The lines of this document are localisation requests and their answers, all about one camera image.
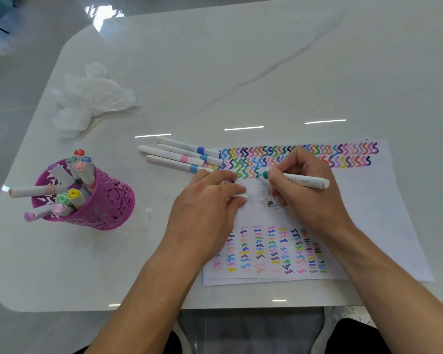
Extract person's right hand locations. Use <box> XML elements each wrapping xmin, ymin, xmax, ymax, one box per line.
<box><xmin>267</xmin><ymin>146</ymin><xmax>355</xmax><ymax>242</ymax></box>

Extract person's left hand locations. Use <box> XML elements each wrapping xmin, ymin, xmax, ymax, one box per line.
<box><xmin>162</xmin><ymin>169</ymin><xmax>249</xmax><ymax>269</ymax></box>

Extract teal banded white marker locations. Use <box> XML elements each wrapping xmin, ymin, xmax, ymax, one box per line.
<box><xmin>256</xmin><ymin>171</ymin><xmax>330</xmax><ymax>190</ymax></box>

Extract pale blue banded white marker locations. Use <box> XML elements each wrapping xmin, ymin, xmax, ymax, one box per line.
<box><xmin>146</xmin><ymin>155</ymin><xmax>212</xmax><ymax>175</ymax></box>

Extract sky blue banded white marker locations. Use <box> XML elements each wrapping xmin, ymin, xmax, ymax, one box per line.
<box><xmin>157</xmin><ymin>143</ymin><xmax>223</xmax><ymax>167</ymax></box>

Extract royal blue banded white marker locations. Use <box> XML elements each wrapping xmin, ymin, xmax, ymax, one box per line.
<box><xmin>157</xmin><ymin>137</ymin><xmax>221</xmax><ymax>158</ymax></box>

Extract pink perforated pen holder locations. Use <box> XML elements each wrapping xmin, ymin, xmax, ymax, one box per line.
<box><xmin>31</xmin><ymin>158</ymin><xmax>136</xmax><ymax>231</ymax></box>

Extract salmon banded white marker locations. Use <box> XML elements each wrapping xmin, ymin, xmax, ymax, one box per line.
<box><xmin>73</xmin><ymin>161</ymin><xmax>96</xmax><ymax>186</ymax></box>

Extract yellow banded white marker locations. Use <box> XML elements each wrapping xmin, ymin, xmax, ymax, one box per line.
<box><xmin>67</xmin><ymin>187</ymin><xmax>86</xmax><ymax>209</ymax></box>

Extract purple banded white marker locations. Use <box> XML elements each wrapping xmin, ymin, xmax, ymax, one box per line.
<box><xmin>47</xmin><ymin>162</ymin><xmax>75</xmax><ymax>187</ymax></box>

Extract lilac banded white marker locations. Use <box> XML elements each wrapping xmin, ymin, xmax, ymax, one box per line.
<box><xmin>24</xmin><ymin>205</ymin><xmax>55</xmax><ymax>223</ymax></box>

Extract peach banded white marker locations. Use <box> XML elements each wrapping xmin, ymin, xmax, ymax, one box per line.
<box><xmin>8</xmin><ymin>184</ymin><xmax>69</xmax><ymax>199</ymax></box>

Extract person's right forearm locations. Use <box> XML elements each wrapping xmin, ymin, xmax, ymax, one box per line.
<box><xmin>326</xmin><ymin>224</ymin><xmax>443</xmax><ymax>354</ymax></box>

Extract person's left forearm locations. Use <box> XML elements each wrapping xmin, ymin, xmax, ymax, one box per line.
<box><xmin>85</xmin><ymin>250</ymin><xmax>207</xmax><ymax>354</ymax></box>

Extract person's right white shoe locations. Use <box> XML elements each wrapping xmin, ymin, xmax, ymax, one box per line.
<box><xmin>310</xmin><ymin>305</ymin><xmax>374</xmax><ymax>354</ymax></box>

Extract black trousers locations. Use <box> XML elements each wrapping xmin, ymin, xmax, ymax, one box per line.
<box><xmin>73</xmin><ymin>317</ymin><xmax>392</xmax><ymax>354</ymax></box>

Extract crumpled white tissue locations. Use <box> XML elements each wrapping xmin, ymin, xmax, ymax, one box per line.
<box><xmin>50</xmin><ymin>62</ymin><xmax>144</xmax><ymax>139</ymax></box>

